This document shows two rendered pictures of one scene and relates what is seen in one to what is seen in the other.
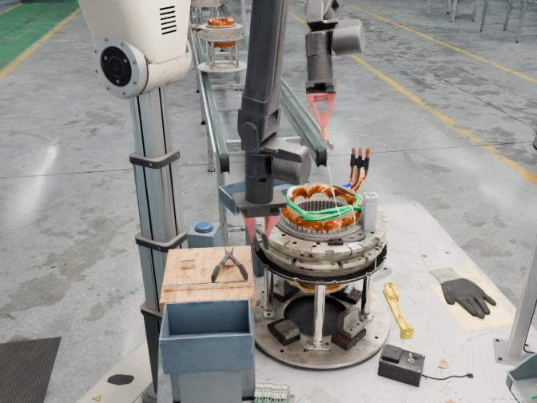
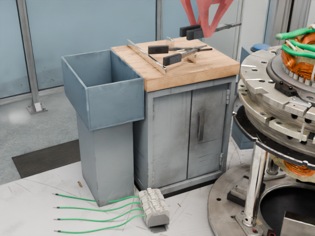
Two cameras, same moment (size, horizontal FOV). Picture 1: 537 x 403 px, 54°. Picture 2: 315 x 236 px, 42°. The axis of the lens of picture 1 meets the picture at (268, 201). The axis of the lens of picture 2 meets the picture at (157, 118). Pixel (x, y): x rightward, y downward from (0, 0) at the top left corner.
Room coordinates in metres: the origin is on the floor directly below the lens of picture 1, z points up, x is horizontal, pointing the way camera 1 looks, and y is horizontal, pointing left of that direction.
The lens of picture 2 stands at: (0.63, -0.59, 1.35)
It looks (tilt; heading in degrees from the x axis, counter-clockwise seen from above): 29 degrees down; 68
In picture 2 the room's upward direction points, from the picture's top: 1 degrees clockwise
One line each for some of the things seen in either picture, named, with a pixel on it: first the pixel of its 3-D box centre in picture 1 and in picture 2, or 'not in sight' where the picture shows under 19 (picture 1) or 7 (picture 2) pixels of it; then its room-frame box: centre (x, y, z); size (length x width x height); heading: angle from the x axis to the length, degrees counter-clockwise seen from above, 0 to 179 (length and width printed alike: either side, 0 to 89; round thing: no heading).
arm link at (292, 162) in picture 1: (279, 149); not in sight; (0.94, -0.02, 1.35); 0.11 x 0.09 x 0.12; 62
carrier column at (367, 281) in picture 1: (367, 282); not in sight; (1.13, -0.25, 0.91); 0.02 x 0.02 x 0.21
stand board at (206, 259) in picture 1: (208, 276); (172, 60); (0.95, 0.13, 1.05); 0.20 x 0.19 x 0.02; 4
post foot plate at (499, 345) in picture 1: (513, 353); not in sight; (1.00, -0.60, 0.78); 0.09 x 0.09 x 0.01; 74
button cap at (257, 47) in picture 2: (204, 225); (261, 47); (1.20, 0.17, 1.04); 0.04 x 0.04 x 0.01
